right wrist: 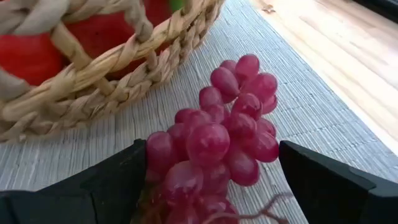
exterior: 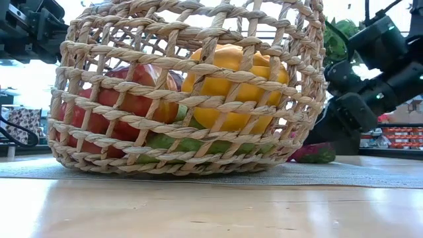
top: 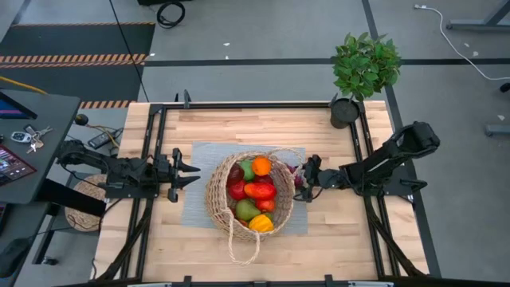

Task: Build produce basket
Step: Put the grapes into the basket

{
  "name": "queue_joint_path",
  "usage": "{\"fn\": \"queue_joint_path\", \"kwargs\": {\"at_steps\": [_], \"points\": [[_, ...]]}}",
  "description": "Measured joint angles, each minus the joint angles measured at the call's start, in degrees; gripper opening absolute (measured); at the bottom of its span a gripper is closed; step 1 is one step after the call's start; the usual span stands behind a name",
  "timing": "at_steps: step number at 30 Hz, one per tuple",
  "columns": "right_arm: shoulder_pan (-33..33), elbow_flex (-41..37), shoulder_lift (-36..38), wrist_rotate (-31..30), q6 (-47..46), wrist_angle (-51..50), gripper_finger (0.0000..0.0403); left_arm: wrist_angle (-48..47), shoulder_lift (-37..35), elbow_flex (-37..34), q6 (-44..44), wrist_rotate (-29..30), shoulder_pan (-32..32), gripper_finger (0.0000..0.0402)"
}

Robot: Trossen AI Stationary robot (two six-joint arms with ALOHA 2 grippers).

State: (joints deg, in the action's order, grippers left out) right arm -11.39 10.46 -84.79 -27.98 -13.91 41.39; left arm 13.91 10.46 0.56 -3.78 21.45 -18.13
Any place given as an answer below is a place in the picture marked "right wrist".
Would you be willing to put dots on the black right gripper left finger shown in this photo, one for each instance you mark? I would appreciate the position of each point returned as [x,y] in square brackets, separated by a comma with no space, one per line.
[77,205]

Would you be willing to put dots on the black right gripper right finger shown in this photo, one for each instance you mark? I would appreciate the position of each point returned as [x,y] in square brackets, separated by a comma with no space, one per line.
[335,199]

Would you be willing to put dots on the red grape bunch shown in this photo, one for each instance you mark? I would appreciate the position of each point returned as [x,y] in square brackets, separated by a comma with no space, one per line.
[208,143]

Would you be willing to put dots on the red bell pepper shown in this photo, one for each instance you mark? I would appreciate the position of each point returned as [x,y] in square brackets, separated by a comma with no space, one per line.
[28,56]

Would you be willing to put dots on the green apple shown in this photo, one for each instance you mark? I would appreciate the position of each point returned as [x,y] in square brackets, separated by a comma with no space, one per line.
[177,3]

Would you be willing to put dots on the grey woven placemat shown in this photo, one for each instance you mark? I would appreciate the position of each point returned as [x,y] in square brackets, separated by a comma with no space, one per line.
[311,109]

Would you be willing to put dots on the small brown leaf scrap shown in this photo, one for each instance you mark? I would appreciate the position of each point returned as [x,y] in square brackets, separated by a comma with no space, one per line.
[268,8]

